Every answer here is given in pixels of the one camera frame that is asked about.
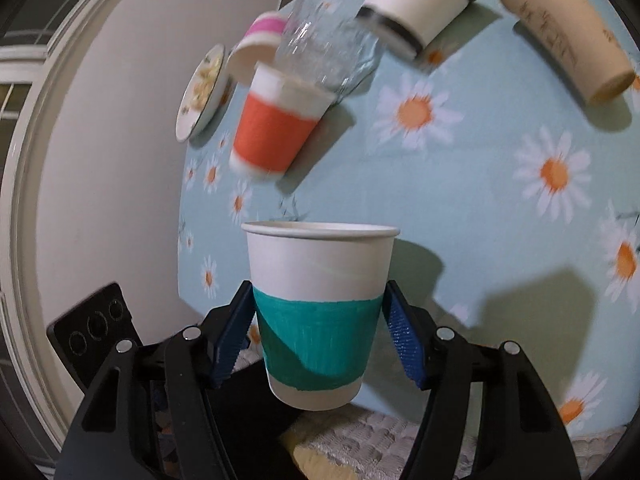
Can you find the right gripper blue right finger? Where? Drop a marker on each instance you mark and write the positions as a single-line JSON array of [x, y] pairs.
[[439, 361]]

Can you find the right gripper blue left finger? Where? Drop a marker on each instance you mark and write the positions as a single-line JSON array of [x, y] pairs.
[[197, 361]]

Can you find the teal sleeve paper cup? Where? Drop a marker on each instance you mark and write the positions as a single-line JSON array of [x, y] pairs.
[[318, 289]]

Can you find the orange sleeve paper cup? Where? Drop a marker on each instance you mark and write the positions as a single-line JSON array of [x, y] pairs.
[[278, 116]]

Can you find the pink sleeve paper cup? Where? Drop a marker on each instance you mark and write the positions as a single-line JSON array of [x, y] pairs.
[[258, 45]]

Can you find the clear glass cup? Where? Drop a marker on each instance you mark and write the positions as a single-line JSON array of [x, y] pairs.
[[324, 45]]

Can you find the black banded white cup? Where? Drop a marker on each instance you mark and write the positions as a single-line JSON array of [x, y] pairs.
[[407, 27]]

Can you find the brown kraft paper cup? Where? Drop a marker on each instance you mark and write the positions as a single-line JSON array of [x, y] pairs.
[[575, 35]]

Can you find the daisy print blue tablecloth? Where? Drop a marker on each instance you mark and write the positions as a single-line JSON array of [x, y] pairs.
[[517, 205]]

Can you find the white bowl with snacks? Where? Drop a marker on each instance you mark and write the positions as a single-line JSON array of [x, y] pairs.
[[203, 95]]

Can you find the white framed window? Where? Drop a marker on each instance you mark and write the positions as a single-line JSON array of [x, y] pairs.
[[45, 261]]

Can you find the black tracking camera box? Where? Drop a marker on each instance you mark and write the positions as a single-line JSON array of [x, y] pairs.
[[84, 336]]

